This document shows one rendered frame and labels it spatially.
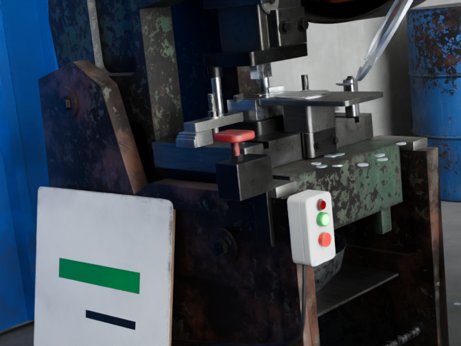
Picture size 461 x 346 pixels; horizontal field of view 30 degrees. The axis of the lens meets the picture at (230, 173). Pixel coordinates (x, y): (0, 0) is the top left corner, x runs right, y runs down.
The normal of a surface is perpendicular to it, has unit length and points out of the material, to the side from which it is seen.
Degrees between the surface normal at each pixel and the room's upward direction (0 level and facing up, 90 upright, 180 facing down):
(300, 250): 90
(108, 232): 78
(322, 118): 90
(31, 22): 90
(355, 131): 90
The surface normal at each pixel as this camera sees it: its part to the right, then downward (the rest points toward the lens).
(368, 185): 0.71, 0.07
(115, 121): 0.65, -0.22
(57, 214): -0.66, 0.00
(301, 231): -0.70, 0.21
